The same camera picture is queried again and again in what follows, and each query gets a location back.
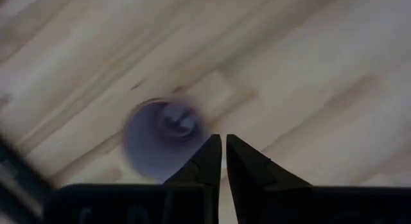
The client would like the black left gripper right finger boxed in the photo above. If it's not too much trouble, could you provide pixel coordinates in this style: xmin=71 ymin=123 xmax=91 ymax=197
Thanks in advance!
xmin=225 ymin=133 xmax=315 ymax=224

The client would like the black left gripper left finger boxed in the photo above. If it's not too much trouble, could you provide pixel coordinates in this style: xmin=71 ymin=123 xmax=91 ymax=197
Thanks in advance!
xmin=163 ymin=133 xmax=223 ymax=224

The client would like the purple and white mug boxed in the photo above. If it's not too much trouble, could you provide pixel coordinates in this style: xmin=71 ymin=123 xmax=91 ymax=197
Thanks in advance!
xmin=123 ymin=96 xmax=211 ymax=184

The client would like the black aluminium table frame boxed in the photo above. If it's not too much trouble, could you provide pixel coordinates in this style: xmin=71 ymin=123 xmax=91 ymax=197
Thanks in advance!
xmin=0 ymin=133 xmax=54 ymax=224

